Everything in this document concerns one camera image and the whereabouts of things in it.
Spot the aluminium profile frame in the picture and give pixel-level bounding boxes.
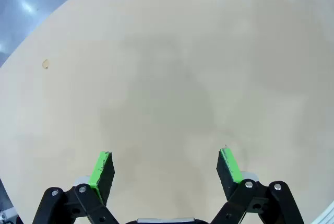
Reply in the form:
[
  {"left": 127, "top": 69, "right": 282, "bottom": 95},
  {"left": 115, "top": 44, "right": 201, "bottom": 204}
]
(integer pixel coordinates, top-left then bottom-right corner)
[{"left": 316, "top": 202, "right": 334, "bottom": 224}]

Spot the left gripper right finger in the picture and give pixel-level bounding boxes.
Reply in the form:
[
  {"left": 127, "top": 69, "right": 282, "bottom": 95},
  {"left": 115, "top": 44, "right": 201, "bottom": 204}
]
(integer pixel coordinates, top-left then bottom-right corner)
[{"left": 209, "top": 145, "right": 305, "bottom": 224}]

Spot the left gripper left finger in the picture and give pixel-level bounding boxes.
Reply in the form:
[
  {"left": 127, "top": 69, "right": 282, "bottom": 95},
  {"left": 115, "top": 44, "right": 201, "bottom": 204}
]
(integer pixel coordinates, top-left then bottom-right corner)
[{"left": 31, "top": 150, "right": 124, "bottom": 224}]

